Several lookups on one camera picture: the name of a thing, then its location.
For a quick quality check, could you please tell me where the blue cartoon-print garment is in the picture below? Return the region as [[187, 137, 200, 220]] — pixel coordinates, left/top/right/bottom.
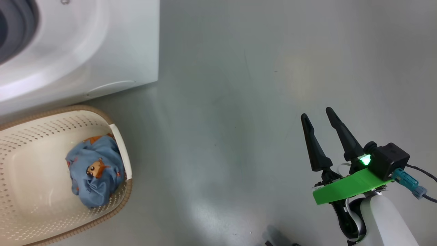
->
[[66, 134, 126, 209]]

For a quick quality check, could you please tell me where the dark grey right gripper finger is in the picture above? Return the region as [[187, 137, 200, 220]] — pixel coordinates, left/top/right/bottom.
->
[[300, 113, 333, 172], [326, 107, 365, 162]]

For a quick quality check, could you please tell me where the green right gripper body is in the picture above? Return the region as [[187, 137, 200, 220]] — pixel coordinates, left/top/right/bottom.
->
[[312, 158, 393, 206]]

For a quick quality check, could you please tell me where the grey rubber door seal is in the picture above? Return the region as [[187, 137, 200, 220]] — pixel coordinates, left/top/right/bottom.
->
[[0, 0, 40, 65]]

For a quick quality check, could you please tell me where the white washing machine body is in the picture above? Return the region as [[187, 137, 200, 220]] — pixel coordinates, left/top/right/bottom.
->
[[0, 0, 160, 117]]

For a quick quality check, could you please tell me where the teal cable connector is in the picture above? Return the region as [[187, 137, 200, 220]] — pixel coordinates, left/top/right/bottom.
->
[[392, 167, 427, 199]]

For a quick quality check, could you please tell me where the round filter cover flap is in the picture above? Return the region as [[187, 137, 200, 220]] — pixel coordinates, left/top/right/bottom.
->
[[86, 80, 137, 98]]

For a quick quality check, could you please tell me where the cream perforated laundry basket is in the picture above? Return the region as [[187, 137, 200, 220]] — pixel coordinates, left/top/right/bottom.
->
[[0, 105, 133, 246]]

